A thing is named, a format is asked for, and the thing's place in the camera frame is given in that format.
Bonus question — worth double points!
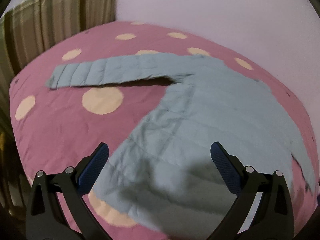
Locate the pink polka dot bedspread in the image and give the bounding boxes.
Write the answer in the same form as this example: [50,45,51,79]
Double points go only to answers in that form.
[9,22,319,239]

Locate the striped green brown pillow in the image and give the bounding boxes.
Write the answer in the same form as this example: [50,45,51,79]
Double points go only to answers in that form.
[1,0,116,119]

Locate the light blue puffer jacket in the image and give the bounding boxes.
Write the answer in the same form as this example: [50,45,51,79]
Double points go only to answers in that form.
[48,53,318,239]

